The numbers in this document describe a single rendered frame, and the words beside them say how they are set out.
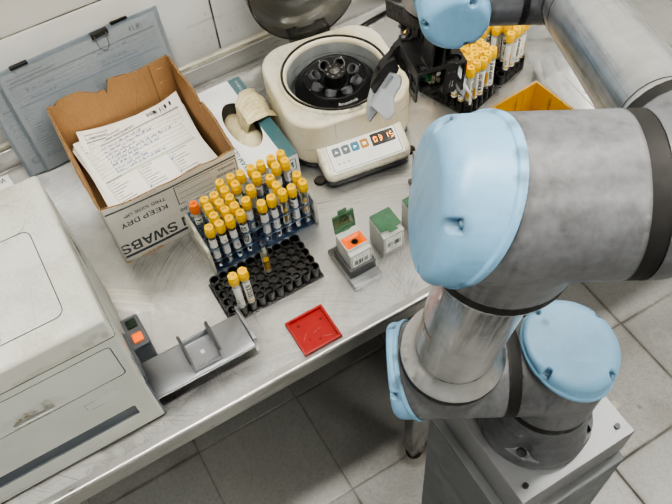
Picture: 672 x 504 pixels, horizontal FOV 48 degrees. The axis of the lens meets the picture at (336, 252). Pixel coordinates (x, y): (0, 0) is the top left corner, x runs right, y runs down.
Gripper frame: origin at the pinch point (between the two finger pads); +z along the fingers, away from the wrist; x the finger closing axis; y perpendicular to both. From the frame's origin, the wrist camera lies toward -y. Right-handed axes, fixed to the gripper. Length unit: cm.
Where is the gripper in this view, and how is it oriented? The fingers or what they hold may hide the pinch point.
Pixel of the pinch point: (413, 105)
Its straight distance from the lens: 115.6
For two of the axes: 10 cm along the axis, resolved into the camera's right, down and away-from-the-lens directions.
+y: 3.4, 7.9, -5.2
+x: 9.4, -2.9, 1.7
